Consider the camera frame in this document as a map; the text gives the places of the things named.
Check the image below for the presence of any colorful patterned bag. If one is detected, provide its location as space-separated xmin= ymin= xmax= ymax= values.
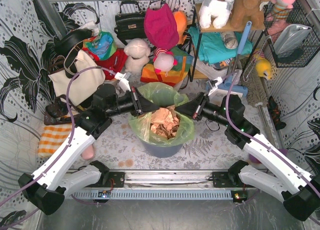
xmin=82 ymin=32 xmax=117 ymax=61

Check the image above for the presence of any teal folded cloth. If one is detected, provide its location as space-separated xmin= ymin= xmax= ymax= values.
xmin=188 ymin=27 xmax=253 ymax=64

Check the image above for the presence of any cream plush sheep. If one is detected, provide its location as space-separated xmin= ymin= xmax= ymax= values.
xmin=124 ymin=38 xmax=151 ymax=74

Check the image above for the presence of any orange checkered towel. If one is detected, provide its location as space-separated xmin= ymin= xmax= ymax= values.
xmin=37 ymin=124 xmax=72 ymax=157

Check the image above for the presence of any black leather handbag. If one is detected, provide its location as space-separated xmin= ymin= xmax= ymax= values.
xmin=114 ymin=1 xmax=147 ymax=46

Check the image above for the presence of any rainbow striped cloth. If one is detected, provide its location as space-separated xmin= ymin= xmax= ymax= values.
xmin=140 ymin=47 xmax=194 ymax=87

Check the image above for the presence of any brown teddy bear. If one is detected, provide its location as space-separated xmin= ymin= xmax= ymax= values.
xmin=230 ymin=0 xmax=271 ymax=30

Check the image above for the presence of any blue floor sweeper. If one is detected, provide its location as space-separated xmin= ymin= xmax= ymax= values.
xmin=210 ymin=21 xmax=252 ymax=99

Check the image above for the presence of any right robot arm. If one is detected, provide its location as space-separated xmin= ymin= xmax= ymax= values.
xmin=176 ymin=92 xmax=320 ymax=221

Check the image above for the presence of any crumpled brown paper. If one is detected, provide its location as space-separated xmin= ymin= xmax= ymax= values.
xmin=150 ymin=105 xmax=180 ymax=140

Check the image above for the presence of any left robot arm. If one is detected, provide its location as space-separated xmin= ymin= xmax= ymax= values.
xmin=18 ymin=84 xmax=159 ymax=215

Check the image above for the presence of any grey sneaker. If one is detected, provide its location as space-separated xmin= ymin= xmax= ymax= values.
xmin=220 ymin=31 xmax=238 ymax=50

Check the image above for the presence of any purple cable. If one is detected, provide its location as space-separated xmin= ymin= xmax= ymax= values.
xmin=224 ymin=69 xmax=320 ymax=188
xmin=0 ymin=66 xmax=118 ymax=210

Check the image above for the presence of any cream canvas tote bag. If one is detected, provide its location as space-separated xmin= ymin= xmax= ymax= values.
xmin=47 ymin=49 xmax=106 ymax=107

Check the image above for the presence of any white plush dog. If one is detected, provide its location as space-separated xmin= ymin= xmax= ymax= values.
xmin=199 ymin=0 xmax=235 ymax=29

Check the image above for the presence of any yellow plush duck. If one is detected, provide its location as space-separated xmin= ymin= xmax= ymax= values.
xmin=253 ymin=51 xmax=272 ymax=80

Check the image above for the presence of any green trash bag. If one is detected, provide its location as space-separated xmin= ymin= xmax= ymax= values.
xmin=128 ymin=82 xmax=195 ymax=147

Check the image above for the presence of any pink eyeglass case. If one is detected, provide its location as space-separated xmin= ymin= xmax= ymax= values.
xmin=81 ymin=144 xmax=95 ymax=160

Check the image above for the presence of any brown patterned bag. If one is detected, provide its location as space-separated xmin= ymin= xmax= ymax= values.
xmin=44 ymin=95 xmax=72 ymax=126

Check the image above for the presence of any blue trash bin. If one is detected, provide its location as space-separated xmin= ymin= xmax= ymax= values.
xmin=140 ymin=140 xmax=183 ymax=158

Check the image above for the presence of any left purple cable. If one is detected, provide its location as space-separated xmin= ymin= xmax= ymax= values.
xmin=0 ymin=66 xmax=118 ymax=210

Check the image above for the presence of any red cloth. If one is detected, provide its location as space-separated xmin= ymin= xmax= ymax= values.
xmin=88 ymin=48 xmax=128 ymax=73

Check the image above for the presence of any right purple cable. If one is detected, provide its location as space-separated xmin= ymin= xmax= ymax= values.
xmin=224 ymin=69 xmax=320 ymax=188

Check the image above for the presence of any silver foil pouch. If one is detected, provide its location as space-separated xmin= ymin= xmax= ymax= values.
xmin=273 ymin=24 xmax=312 ymax=55

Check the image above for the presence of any pink white plush toy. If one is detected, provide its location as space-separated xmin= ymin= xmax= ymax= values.
xmin=153 ymin=48 xmax=178 ymax=74

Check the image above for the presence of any wooden metal shelf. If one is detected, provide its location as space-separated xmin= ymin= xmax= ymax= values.
xmin=188 ymin=4 xmax=265 ymax=82

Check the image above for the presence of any metal pole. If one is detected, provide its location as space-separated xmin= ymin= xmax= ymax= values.
xmin=255 ymin=102 xmax=279 ymax=147

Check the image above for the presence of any black wire basket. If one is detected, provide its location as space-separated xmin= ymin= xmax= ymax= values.
xmin=264 ymin=2 xmax=320 ymax=68

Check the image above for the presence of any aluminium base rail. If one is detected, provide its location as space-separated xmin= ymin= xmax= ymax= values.
xmin=37 ymin=168 xmax=306 ymax=200

